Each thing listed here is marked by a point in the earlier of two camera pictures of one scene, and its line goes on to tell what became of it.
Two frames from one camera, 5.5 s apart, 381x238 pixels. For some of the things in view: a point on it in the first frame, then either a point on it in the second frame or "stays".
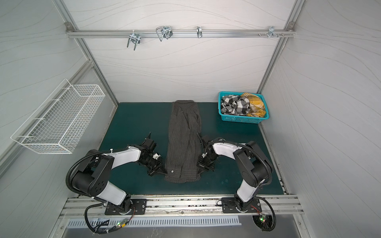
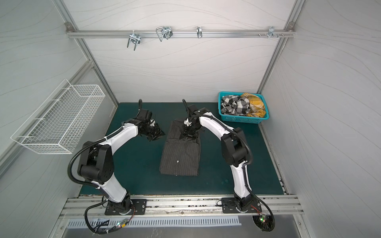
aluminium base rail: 82,207 stays
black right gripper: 205,157 to 189,129
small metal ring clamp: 199,30 stays
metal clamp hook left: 135,38 stays
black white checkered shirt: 234,104 stays
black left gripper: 159,169 to 159,133
